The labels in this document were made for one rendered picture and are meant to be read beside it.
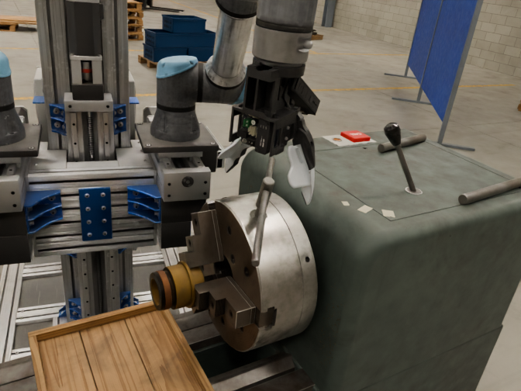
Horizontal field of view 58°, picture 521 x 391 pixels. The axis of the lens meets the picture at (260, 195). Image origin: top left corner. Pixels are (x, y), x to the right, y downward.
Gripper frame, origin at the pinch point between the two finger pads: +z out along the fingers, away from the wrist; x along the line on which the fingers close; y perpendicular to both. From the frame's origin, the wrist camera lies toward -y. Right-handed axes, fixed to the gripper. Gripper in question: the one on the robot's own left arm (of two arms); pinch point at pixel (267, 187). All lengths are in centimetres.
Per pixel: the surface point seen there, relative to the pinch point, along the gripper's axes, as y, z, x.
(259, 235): 6.5, 4.5, 3.1
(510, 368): -157, 136, 68
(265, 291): -0.6, 20.4, 2.3
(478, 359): -56, 58, 43
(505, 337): -180, 136, 63
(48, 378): 21, 47, -31
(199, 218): -5.8, 15.8, -17.1
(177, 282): 4.4, 23.9, -13.6
